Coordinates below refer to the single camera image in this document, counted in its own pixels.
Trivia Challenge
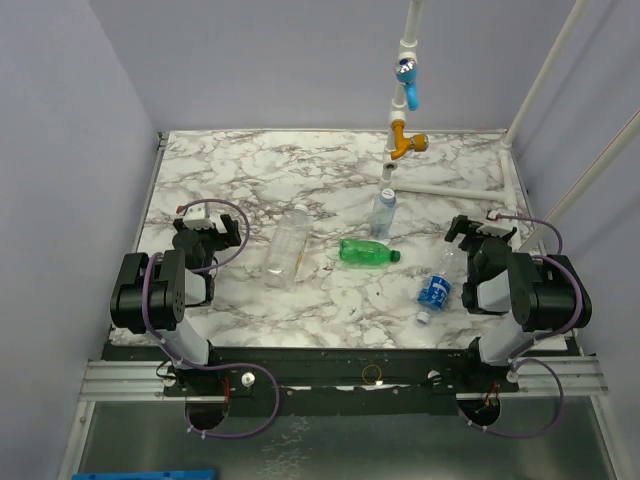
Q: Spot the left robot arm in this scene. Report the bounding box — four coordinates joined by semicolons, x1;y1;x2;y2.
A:
110;214;241;395

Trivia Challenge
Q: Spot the yellow faucet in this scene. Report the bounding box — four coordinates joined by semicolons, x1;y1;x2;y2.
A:
390;119;429;161

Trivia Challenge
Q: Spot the aluminium rail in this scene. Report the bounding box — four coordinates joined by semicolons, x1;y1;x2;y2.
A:
80;356;609;403

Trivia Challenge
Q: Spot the blue bin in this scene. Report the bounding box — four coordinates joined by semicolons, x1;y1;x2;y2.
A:
71;469;217;480

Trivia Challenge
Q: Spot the large clear plastic bottle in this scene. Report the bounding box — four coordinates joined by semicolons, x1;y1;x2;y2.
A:
262;208;310;289

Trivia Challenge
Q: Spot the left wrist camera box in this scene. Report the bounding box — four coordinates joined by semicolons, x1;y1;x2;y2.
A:
178;203;215;230

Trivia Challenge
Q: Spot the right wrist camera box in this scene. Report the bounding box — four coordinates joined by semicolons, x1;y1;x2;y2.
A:
478;210;517;237

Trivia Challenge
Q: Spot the blue faucet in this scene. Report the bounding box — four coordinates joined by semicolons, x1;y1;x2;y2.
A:
394;57;420;111

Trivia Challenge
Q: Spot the green plastic bottle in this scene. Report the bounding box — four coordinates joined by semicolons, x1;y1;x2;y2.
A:
338;238;396;268

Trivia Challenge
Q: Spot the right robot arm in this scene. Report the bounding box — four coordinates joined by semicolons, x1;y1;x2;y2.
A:
445;213;593;392

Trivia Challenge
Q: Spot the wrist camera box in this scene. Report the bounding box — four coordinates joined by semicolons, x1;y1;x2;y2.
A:
178;203;215;230
478;210;517;237

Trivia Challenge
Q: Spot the blue label clear bottle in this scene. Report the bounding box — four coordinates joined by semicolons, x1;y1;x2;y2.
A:
416;246;457;325

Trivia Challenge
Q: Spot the small clear water bottle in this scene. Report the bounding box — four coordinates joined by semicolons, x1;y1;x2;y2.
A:
370;188;397;240

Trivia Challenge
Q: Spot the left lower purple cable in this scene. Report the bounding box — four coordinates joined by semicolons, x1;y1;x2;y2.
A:
144;254;281;441

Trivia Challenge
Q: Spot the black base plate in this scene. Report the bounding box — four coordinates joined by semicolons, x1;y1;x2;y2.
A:
99;342;571;419

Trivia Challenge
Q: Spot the white pipe frame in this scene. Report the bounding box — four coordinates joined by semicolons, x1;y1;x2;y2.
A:
379;0;640;256

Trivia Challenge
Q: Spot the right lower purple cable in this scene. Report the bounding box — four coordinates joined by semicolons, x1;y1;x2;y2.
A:
462;257;586;440

